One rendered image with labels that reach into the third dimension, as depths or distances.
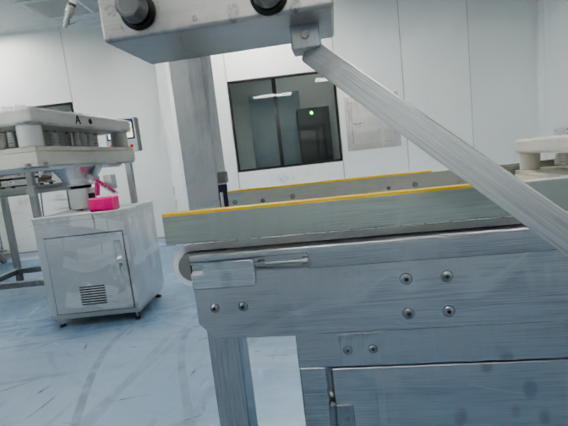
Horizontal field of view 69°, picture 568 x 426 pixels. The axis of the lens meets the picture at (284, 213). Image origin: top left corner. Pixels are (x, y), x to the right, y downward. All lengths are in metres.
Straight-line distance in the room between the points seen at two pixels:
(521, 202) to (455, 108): 5.56
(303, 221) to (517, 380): 0.31
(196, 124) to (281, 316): 0.41
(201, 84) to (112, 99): 5.23
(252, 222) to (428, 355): 0.26
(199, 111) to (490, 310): 0.53
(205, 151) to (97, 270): 2.34
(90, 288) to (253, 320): 2.66
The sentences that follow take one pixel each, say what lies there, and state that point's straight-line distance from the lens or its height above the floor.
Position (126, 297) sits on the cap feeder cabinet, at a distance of 3.00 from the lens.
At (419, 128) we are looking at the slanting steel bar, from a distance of 0.38.
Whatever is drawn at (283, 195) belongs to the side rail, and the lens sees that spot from 0.70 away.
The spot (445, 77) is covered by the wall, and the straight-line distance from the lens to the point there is 5.91.
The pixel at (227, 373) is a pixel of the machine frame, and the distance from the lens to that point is 0.84.
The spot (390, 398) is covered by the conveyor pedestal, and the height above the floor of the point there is 0.67.
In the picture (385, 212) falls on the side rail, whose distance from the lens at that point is 0.43.
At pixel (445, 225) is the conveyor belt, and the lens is 0.46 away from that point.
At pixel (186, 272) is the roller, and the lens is 0.48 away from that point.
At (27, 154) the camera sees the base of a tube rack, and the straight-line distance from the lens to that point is 0.58.
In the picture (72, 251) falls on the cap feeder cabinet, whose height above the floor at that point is 0.52.
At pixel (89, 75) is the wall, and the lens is 6.13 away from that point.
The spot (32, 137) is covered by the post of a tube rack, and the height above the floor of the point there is 1.03.
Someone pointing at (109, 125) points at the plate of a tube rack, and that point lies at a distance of 0.72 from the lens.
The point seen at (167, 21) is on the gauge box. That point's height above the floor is 1.11.
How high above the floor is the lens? 0.97
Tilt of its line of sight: 7 degrees down
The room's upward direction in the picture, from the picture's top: 6 degrees counter-clockwise
